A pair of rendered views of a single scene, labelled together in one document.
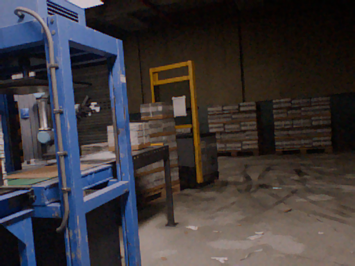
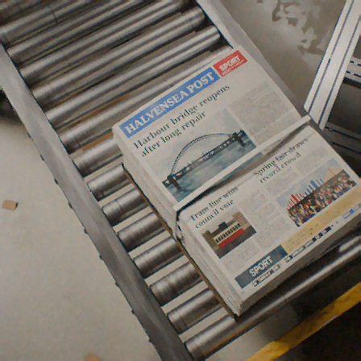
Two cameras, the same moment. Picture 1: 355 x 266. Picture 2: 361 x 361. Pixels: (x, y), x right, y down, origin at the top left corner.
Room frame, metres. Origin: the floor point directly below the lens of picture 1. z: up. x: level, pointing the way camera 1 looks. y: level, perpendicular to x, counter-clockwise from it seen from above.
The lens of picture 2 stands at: (3.49, -0.31, 1.89)
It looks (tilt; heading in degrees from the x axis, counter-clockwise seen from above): 69 degrees down; 123
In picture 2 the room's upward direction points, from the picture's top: 2 degrees clockwise
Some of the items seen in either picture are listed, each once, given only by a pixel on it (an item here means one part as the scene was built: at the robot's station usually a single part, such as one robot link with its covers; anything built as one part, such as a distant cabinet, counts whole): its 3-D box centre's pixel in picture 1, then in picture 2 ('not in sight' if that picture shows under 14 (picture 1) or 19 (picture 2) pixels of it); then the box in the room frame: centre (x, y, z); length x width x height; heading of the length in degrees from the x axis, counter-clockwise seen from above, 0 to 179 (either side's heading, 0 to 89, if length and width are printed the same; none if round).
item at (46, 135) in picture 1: (44, 114); not in sight; (3.37, 0.83, 1.19); 0.15 x 0.12 x 0.55; 165
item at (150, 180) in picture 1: (127, 172); not in sight; (4.53, 0.13, 0.42); 1.17 x 0.39 x 0.83; 139
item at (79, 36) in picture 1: (23, 52); not in sight; (2.10, 0.59, 1.50); 0.94 x 0.68 x 0.10; 67
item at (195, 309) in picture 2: not in sight; (264, 265); (3.51, -0.01, 0.77); 0.47 x 0.05 x 0.05; 67
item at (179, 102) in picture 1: (174, 103); not in sight; (5.42, -0.64, 1.27); 0.57 x 0.01 x 0.65; 49
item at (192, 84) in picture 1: (194, 122); not in sight; (5.19, -0.88, 0.97); 0.09 x 0.09 x 1.75; 49
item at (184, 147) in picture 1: (191, 158); not in sight; (5.69, -0.87, 0.40); 0.69 x 0.55 x 0.80; 49
